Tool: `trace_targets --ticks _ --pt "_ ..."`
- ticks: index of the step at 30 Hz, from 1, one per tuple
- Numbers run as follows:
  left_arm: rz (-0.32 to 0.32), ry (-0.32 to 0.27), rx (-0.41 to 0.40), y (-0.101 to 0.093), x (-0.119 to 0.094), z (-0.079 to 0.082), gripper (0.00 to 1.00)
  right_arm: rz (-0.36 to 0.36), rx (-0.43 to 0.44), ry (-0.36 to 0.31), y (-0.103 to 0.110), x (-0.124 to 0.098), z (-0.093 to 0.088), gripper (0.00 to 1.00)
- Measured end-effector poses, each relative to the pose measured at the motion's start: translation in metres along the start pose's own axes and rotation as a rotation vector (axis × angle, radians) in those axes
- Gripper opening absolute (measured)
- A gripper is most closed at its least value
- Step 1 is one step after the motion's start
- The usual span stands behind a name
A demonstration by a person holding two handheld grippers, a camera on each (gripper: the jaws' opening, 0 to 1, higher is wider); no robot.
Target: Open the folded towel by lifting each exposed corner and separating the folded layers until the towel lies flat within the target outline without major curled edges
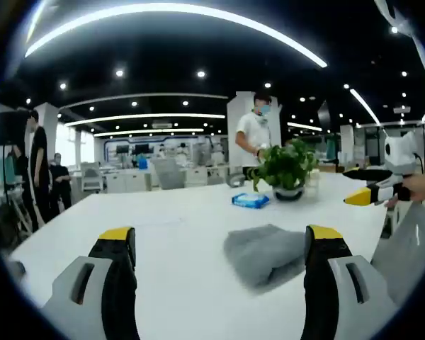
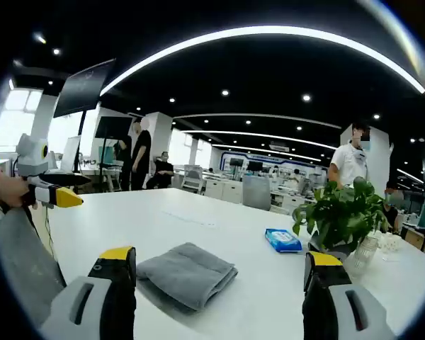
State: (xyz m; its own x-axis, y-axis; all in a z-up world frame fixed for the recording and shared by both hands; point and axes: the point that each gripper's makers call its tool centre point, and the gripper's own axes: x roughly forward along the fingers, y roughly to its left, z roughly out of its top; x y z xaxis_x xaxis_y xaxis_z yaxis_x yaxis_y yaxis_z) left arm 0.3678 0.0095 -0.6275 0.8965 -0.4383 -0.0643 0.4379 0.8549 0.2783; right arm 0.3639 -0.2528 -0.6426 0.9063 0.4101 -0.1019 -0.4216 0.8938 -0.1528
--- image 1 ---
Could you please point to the grey towel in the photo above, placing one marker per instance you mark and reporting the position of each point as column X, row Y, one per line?
column 262, row 251

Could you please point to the clear glass vase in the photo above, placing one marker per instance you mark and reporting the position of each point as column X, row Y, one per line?
column 313, row 180

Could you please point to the grey mesh office chair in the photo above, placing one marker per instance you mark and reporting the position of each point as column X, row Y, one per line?
column 411, row 248

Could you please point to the grey round plant pot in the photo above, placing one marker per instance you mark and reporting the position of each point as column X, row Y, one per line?
column 288, row 194

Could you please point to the green potted plant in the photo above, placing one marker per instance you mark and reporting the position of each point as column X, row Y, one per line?
column 287, row 163

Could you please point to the white office chair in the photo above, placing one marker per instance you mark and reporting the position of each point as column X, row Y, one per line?
column 91, row 177

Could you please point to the blue wet wipes packet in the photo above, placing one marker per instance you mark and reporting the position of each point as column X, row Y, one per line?
column 249, row 200

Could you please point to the grey chair back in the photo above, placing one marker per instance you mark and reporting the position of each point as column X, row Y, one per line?
column 168, row 173

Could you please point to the black screen on stand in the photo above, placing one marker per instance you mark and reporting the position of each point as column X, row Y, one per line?
column 11, row 127

